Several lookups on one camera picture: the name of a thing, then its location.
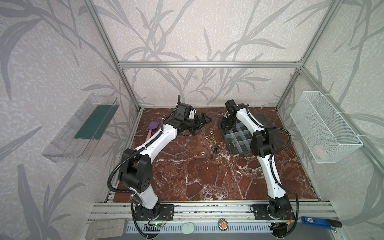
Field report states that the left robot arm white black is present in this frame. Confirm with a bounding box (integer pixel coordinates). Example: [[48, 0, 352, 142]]
[[118, 113, 212, 211]]

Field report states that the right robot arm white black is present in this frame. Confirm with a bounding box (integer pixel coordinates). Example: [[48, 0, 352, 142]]
[[221, 105, 292, 220]]

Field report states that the clear compartment organizer box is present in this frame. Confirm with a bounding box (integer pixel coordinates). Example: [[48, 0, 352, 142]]
[[218, 114, 284, 157]]

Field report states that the purple pink spatula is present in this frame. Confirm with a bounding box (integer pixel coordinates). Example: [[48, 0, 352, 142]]
[[146, 121, 159, 142]]

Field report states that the round red sticker button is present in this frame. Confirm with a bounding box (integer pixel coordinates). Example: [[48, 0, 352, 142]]
[[218, 218, 229, 232]]

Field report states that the grey flat plate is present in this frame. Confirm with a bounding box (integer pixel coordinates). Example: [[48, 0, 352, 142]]
[[85, 219, 128, 240]]

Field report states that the blue black handheld tool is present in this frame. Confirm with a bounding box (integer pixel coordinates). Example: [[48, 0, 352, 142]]
[[301, 216, 343, 230]]

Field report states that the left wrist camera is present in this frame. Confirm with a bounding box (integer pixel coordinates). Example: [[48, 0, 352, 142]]
[[174, 103, 196, 121]]

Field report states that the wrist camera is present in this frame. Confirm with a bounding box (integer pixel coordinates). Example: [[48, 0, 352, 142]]
[[225, 100, 238, 115], [174, 103, 196, 121]]

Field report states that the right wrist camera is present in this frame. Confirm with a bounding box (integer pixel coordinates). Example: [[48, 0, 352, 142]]
[[225, 100, 238, 115]]

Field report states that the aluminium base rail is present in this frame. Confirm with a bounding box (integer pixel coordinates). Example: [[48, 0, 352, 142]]
[[87, 200, 338, 235]]

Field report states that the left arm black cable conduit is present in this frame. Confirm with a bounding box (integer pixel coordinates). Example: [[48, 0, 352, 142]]
[[107, 128, 163, 196]]

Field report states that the white wire mesh basket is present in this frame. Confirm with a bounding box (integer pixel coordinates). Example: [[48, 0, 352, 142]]
[[291, 91, 364, 164]]

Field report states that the clear wall tray green mat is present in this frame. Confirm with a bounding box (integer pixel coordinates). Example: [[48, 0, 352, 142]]
[[42, 94, 120, 163]]

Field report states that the aluminium frame post right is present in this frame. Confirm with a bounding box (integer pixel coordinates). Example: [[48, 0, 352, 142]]
[[276, 0, 343, 110]]

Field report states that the aluminium frame post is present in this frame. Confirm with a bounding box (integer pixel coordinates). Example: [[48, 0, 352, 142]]
[[276, 0, 343, 110], [84, 0, 141, 112]]

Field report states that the aluminium frame post left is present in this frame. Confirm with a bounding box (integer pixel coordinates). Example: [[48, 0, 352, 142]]
[[84, 0, 141, 112]]

